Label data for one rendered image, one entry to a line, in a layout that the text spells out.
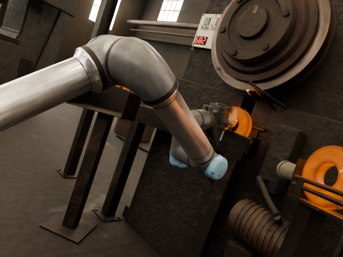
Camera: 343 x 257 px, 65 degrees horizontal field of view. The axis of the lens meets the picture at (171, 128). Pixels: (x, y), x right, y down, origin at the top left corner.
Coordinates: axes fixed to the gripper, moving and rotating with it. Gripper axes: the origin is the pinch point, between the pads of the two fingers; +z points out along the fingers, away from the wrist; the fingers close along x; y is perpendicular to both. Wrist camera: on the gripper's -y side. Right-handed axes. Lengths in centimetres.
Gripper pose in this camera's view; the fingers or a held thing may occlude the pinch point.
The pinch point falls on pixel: (234, 121)
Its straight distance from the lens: 114.4
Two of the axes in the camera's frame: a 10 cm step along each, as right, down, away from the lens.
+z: 7.3, -0.9, 6.7
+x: -6.6, -3.2, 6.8
